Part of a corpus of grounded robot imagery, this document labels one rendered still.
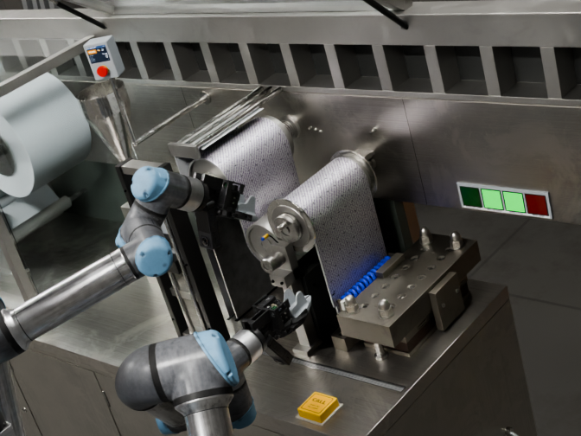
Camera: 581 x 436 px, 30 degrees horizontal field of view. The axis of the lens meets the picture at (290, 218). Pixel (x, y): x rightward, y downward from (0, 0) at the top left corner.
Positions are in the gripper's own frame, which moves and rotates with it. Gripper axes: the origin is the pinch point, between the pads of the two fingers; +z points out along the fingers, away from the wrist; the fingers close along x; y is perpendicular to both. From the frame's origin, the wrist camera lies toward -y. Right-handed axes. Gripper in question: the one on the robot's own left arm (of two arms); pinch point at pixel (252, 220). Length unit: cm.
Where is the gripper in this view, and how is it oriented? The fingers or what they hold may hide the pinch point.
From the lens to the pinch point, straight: 251.7
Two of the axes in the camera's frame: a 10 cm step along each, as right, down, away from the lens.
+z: 6.4, 1.7, 7.5
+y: 2.2, -9.8, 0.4
